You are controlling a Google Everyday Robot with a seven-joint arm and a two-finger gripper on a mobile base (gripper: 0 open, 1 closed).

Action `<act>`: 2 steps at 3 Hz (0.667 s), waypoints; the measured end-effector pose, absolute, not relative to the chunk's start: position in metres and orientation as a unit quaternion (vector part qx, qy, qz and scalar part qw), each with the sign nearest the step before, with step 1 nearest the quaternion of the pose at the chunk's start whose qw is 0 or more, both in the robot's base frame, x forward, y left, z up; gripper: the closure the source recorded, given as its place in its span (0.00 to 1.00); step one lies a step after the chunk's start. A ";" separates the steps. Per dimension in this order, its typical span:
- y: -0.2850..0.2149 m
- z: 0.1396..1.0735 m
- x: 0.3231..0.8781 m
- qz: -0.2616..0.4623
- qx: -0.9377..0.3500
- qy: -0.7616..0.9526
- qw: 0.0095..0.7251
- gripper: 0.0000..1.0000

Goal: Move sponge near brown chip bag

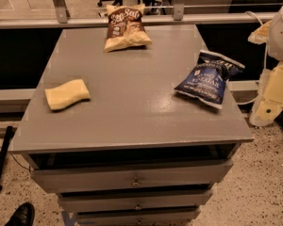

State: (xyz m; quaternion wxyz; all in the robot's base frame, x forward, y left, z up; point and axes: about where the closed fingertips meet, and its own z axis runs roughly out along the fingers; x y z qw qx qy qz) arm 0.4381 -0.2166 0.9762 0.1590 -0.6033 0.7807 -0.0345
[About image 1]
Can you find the top grey drawer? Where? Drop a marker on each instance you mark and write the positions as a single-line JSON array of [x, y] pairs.
[[136, 176]]

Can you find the brown sea salt chip bag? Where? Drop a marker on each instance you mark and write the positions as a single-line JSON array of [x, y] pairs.
[[125, 28]]

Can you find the yellow sponge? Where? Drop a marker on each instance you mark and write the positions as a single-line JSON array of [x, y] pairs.
[[67, 94]]

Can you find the bottom grey drawer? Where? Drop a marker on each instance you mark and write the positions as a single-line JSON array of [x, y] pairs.
[[137, 218]]

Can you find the middle grey drawer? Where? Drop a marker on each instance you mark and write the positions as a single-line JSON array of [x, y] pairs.
[[135, 201]]

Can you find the blue salt vinegar chip bag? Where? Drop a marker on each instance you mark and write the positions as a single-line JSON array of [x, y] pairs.
[[207, 80]]

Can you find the grey metal railing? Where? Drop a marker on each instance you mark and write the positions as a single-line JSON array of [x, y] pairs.
[[86, 13]]

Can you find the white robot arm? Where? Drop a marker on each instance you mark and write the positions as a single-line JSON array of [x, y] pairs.
[[269, 103]]

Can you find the grey drawer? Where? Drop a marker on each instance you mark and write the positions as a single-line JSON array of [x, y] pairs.
[[137, 218], [135, 201], [136, 176]]

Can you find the grey drawer cabinet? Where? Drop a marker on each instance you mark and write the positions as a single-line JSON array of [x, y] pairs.
[[134, 115]]

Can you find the black shoe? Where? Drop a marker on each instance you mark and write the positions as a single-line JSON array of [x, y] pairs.
[[23, 216]]

